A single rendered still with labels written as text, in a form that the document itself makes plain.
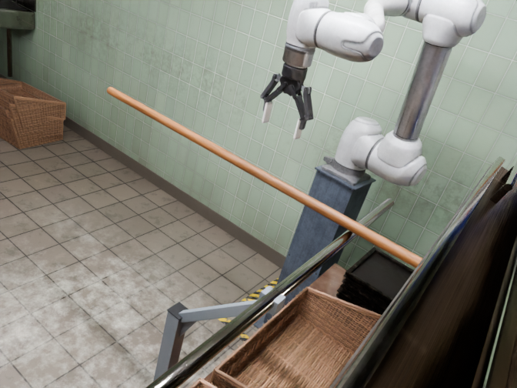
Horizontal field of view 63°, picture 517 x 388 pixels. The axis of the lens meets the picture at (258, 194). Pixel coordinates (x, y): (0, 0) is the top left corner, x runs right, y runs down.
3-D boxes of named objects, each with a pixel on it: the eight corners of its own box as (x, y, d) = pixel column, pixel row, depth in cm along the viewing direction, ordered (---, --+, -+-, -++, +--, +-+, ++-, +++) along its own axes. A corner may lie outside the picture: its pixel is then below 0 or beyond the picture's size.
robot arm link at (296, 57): (298, 40, 130) (293, 60, 133) (279, 41, 124) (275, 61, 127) (321, 49, 126) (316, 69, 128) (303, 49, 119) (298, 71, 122)
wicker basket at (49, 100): (14, 131, 324) (13, 96, 312) (-34, 105, 342) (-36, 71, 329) (67, 120, 365) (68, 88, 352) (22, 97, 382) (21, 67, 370)
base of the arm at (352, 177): (332, 158, 211) (336, 148, 209) (371, 178, 201) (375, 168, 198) (313, 164, 198) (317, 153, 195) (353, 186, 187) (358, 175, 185)
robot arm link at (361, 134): (345, 153, 206) (361, 110, 196) (377, 170, 196) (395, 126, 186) (326, 157, 194) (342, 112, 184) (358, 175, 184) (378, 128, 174)
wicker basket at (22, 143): (10, 152, 332) (9, 118, 320) (-33, 125, 351) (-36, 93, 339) (64, 140, 372) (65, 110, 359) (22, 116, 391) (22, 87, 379)
